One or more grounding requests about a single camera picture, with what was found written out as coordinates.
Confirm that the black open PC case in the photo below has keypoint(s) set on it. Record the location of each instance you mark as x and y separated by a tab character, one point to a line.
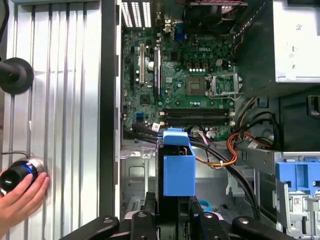
107	100

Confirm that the black case fan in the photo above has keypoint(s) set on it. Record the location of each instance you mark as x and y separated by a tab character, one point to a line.
207	15

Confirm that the metal socket cover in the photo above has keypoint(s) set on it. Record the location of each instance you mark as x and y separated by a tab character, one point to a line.
223	94

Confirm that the bare person hand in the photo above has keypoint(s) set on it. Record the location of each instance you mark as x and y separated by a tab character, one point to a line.
22	197

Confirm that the CPU socket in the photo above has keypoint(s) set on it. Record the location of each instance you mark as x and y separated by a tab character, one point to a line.
196	84

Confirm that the green motherboard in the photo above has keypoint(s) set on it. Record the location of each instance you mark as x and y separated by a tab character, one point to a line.
175	100

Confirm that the hard disk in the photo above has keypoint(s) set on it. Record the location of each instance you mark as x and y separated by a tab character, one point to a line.
178	175

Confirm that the silver optical drive cage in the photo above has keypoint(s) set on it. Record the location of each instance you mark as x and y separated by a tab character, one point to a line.
262	160

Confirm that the white expansion slot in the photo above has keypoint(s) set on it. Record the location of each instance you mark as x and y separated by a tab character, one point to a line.
142	65

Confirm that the black graphics card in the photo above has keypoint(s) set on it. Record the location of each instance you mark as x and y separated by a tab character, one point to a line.
157	75

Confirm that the black round mount base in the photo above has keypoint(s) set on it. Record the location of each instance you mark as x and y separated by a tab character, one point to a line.
20	75

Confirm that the silver disk bay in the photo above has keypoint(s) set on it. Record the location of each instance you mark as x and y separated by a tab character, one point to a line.
135	175

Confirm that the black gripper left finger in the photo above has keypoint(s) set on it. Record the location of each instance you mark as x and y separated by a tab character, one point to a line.
143	225

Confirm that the grey power supply unit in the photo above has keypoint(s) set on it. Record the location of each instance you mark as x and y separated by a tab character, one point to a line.
295	50

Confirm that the black expansion slot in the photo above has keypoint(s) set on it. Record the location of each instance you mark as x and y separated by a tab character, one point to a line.
132	67

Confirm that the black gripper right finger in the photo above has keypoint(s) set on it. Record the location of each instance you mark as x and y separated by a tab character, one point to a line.
210	227

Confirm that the black RAM slot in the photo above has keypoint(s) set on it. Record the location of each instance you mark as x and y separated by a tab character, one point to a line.
197	112
197	121

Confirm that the blue drive latch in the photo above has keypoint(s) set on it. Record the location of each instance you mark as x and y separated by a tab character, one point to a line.
287	175

